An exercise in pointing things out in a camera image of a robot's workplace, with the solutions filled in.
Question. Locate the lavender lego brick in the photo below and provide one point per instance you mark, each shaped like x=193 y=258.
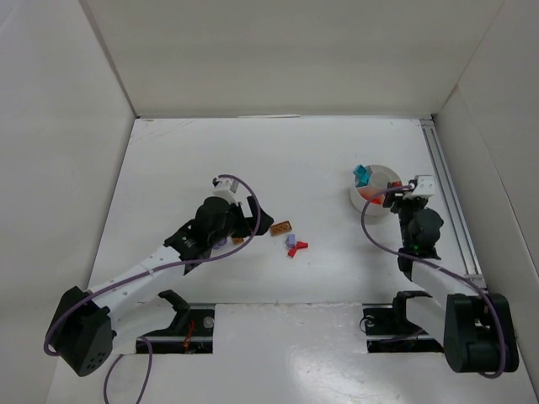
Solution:
x=291 y=240

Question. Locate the white round divided container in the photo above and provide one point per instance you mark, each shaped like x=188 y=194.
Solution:
x=381 y=176

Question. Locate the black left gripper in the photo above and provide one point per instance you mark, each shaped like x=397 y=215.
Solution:
x=245 y=217

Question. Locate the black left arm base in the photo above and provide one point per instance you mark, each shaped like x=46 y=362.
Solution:
x=190 y=330

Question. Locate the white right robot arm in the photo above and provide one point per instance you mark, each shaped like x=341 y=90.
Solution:
x=474 y=327

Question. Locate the large teal lego brick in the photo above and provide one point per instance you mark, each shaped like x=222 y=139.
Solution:
x=362 y=175

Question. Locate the aluminium rail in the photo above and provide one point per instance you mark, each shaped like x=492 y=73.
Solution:
x=448 y=194

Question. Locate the tan lego plate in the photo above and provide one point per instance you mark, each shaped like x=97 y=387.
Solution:
x=280 y=228

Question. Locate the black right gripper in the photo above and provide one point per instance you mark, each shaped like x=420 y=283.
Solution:
x=401 y=202

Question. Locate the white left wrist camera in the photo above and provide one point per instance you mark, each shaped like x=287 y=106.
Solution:
x=225 y=188

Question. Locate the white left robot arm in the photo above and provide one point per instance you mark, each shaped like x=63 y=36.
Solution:
x=88 y=324

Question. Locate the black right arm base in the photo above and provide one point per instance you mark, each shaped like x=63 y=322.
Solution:
x=388 y=331

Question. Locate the orange curved lego piece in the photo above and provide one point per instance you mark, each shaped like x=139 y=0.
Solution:
x=367 y=194

